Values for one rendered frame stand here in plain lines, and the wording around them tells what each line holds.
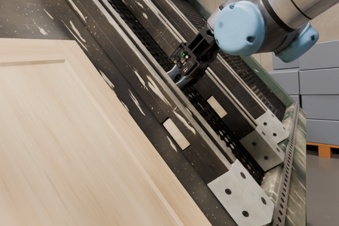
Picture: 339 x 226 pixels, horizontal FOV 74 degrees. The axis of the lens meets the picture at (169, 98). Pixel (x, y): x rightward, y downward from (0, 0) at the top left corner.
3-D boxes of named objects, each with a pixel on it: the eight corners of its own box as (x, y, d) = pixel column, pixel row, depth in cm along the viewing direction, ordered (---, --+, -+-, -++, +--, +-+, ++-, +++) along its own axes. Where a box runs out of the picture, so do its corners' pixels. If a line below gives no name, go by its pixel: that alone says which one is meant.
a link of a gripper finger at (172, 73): (150, 84, 61) (170, 60, 56) (162, 81, 66) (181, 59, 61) (157, 93, 60) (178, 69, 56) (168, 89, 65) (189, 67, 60)
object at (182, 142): (182, 151, 53) (190, 144, 51) (162, 123, 54) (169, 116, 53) (188, 146, 55) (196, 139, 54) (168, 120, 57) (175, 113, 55)
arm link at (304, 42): (270, 69, 40) (232, 27, 43) (293, 64, 47) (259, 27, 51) (309, 35, 34) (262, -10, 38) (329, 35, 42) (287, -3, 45)
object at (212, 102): (221, 118, 77) (227, 113, 75) (206, 100, 78) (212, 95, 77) (224, 116, 79) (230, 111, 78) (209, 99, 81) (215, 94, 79)
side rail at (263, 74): (279, 112, 155) (293, 102, 150) (180, 3, 177) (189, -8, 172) (280, 109, 162) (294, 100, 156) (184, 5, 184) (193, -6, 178)
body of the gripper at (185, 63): (165, 58, 55) (198, 19, 49) (181, 57, 62) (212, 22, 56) (184, 82, 53) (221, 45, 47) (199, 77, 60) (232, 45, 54)
